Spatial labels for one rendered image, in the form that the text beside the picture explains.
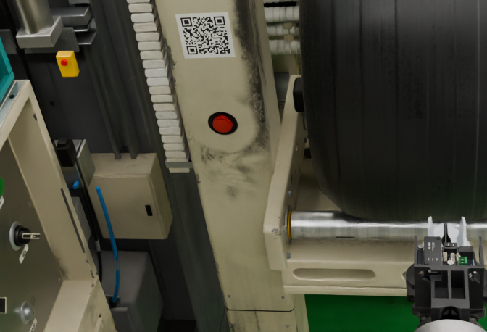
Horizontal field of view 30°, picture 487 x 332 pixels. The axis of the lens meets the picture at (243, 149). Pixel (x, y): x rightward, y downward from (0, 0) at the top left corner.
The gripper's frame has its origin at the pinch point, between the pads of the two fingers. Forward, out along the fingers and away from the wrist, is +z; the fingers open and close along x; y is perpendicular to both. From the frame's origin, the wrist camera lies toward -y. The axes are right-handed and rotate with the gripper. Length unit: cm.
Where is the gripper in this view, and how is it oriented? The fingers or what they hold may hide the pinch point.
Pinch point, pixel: (446, 236)
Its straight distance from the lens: 110.6
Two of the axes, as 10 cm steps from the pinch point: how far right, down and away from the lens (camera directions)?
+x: -9.8, 0.1, 2.0
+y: -1.2, -8.3, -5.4
